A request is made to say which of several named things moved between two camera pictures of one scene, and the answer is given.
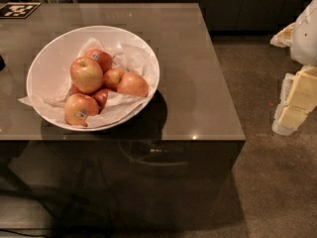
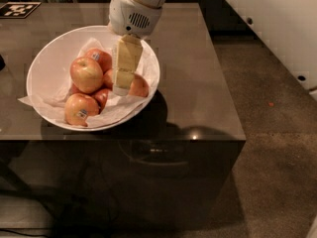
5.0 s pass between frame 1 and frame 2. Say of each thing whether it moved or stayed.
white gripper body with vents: moved
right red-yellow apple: stayed
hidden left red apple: stayed
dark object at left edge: stayed
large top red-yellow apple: stayed
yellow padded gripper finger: moved
